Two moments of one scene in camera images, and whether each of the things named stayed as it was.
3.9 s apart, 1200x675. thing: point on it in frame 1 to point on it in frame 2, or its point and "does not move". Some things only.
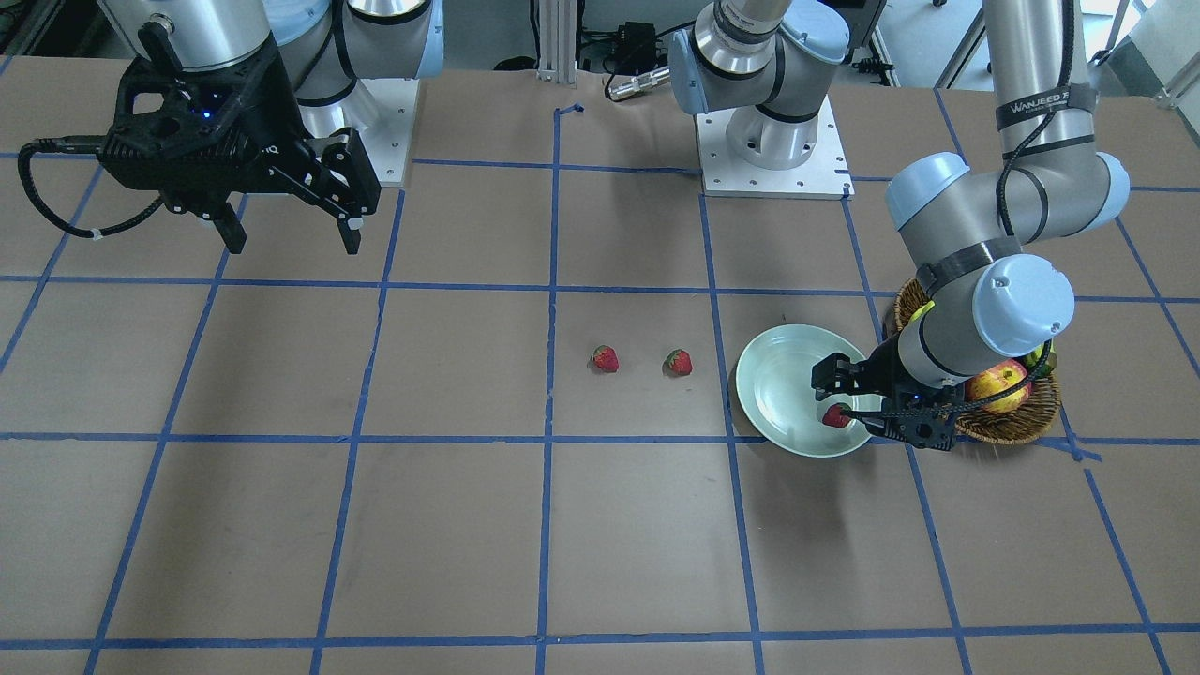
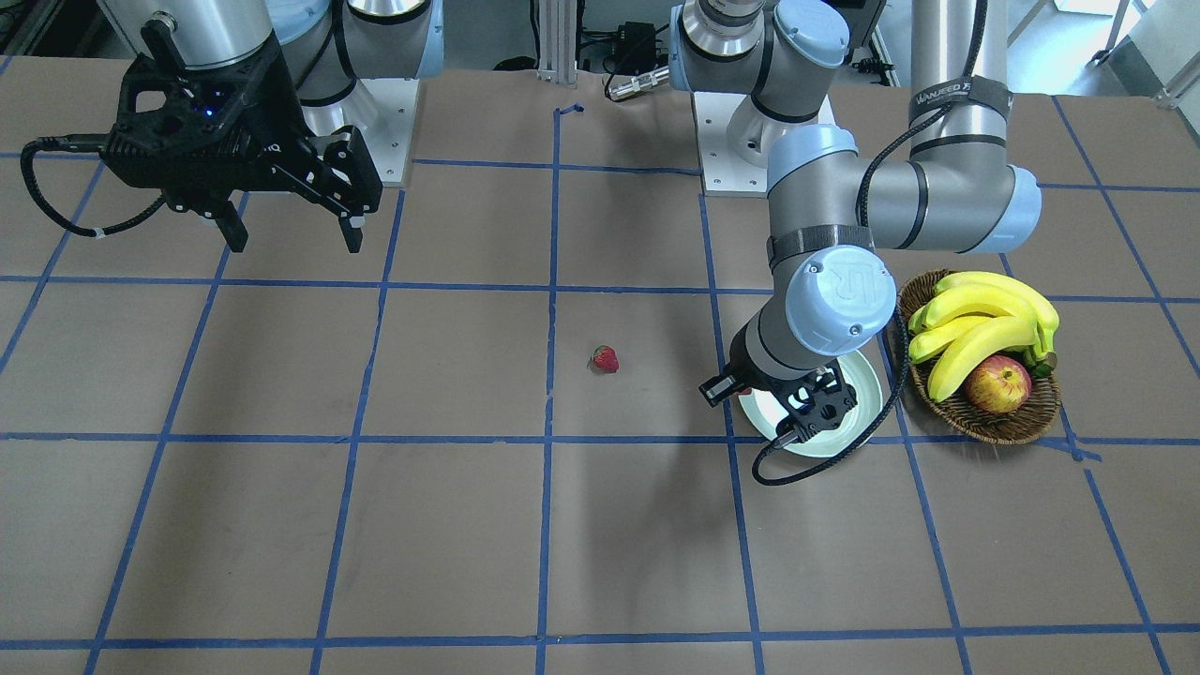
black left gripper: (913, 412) to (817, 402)
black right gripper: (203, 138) does not move
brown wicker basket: (992, 428) does not move
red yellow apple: (997, 378) does not move
